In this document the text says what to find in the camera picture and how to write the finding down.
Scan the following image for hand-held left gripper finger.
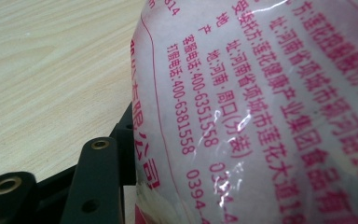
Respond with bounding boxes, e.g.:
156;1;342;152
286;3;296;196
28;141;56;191
60;102;138;224

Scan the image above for white plastic bag red print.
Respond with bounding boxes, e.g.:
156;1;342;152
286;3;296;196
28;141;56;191
130;0;358;224

